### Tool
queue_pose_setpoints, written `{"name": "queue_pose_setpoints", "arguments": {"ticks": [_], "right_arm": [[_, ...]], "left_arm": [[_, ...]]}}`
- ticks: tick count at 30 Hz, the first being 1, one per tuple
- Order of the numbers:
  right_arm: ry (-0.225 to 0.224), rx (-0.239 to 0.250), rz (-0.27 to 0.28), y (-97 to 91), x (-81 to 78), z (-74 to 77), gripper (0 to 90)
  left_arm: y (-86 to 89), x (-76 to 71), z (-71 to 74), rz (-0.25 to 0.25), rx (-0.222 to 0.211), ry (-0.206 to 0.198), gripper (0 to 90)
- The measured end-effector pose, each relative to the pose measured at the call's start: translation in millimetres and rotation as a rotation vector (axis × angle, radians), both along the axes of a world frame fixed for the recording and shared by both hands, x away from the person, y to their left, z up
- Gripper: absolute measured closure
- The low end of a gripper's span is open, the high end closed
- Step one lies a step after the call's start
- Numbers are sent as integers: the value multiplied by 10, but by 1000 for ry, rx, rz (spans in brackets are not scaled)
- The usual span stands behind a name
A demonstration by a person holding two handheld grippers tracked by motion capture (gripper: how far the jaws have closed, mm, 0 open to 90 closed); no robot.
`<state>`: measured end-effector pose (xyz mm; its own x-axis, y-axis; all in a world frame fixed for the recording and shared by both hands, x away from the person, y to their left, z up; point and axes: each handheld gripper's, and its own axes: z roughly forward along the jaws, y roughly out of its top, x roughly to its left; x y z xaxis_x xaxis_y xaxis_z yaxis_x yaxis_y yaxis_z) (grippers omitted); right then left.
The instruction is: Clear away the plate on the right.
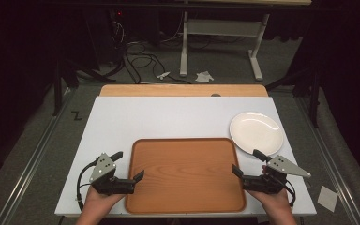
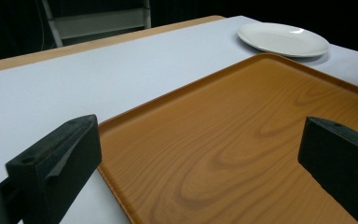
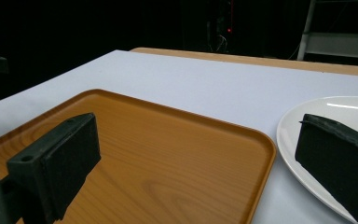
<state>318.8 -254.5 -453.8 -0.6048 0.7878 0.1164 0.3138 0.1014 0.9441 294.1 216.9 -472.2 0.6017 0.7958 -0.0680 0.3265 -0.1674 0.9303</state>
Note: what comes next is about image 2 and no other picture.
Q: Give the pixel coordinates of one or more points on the wood-grain brown tray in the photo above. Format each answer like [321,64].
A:
[230,149]

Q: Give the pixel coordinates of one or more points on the metal stand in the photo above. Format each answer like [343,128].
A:
[96,23]

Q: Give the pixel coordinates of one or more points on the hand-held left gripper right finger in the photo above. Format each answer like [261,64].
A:
[341,161]

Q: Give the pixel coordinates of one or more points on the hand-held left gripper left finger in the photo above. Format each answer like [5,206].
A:
[59,161]

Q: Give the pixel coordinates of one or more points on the white plate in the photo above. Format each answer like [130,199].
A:
[282,39]

